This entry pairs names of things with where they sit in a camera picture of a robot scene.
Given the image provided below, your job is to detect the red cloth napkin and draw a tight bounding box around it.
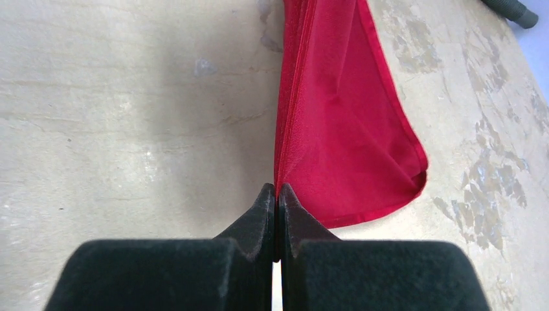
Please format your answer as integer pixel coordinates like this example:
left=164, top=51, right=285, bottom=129
left=274, top=1, right=428, bottom=228

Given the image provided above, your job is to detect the black corrugated hose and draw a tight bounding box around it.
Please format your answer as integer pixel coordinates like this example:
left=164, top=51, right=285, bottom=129
left=480, top=0, right=539, bottom=30

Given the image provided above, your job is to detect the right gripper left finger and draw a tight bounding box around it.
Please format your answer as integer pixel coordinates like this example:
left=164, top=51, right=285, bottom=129
left=46, top=184, right=276, bottom=310

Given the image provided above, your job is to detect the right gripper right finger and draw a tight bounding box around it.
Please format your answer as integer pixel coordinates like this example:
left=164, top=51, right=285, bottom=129
left=278, top=184, right=489, bottom=310

